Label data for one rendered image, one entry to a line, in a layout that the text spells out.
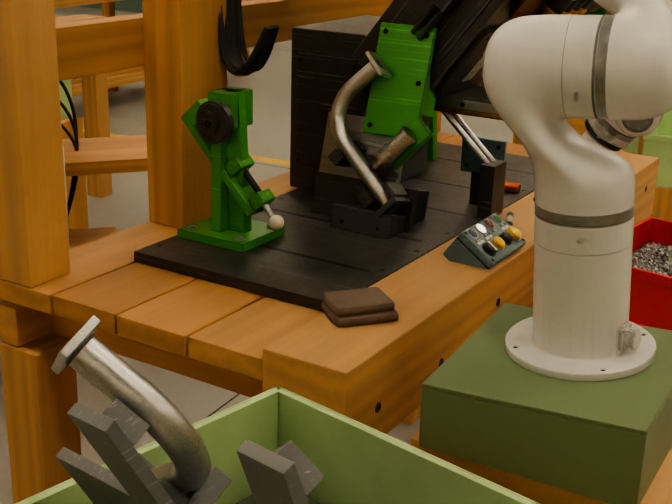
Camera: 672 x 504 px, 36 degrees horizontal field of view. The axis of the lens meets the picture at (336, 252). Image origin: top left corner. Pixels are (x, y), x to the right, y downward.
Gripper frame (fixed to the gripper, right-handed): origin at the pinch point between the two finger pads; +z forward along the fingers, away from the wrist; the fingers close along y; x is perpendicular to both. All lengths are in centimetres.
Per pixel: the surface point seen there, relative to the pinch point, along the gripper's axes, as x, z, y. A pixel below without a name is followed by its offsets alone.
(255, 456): -12, -25, -120
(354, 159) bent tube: 31.2, 19.3, -5.1
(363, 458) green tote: -15, 0, -83
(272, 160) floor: 174, 245, 316
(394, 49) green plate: 40.4, 1.6, 3.8
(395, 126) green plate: 30.2, 11.1, 0.2
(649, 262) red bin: -20.2, 0.1, 10.5
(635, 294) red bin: -22.5, 0.5, -2.6
